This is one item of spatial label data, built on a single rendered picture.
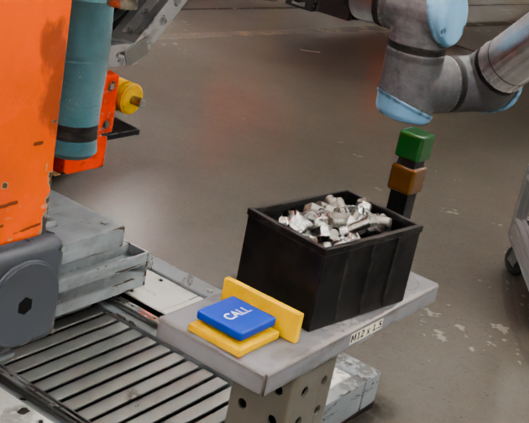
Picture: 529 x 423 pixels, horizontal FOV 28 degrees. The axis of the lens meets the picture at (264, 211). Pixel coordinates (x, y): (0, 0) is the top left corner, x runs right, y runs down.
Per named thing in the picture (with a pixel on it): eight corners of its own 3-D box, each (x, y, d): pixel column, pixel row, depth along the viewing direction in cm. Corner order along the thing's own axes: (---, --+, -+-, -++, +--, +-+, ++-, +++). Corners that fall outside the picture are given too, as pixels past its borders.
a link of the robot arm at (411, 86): (453, 128, 165) (471, 51, 160) (392, 129, 159) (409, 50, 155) (420, 107, 172) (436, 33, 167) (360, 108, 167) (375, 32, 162)
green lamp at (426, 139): (406, 151, 153) (412, 125, 152) (430, 160, 151) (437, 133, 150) (393, 155, 150) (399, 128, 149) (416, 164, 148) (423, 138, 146)
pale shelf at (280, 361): (340, 258, 163) (344, 241, 162) (436, 301, 155) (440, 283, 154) (154, 337, 130) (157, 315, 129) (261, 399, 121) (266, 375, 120)
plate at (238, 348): (228, 312, 133) (229, 305, 133) (278, 338, 129) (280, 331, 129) (187, 330, 127) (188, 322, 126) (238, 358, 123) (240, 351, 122)
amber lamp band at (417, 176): (399, 183, 155) (405, 157, 153) (422, 192, 153) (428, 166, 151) (384, 187, 152) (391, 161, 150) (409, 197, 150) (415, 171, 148)
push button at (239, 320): (229, 310, 132) (233, 294, 131) (274, 333, 129) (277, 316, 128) (194, 326, 127) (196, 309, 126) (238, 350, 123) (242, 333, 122)
